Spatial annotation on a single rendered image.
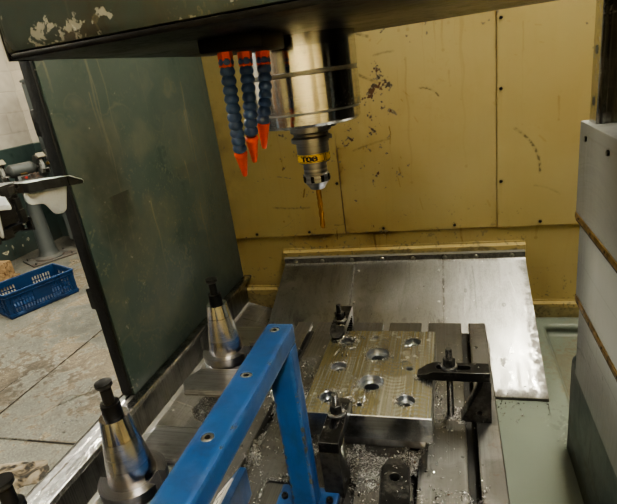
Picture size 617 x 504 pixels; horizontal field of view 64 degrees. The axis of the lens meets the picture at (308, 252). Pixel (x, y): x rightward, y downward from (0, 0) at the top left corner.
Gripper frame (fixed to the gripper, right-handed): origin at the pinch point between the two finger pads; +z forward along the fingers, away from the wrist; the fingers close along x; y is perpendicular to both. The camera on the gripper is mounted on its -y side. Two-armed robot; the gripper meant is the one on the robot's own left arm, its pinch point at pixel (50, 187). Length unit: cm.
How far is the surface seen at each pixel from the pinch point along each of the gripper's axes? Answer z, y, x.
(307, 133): 36.5, -2.4, -11.7
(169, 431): 25.7, 23.4, 22.2
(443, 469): 53, 55, -8
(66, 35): 22.7, -16.8, 17.2
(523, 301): 79, 68, -96
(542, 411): 79, 83, -60
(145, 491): 28.4, 22.3, 31.0
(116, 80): -27, -15, -63
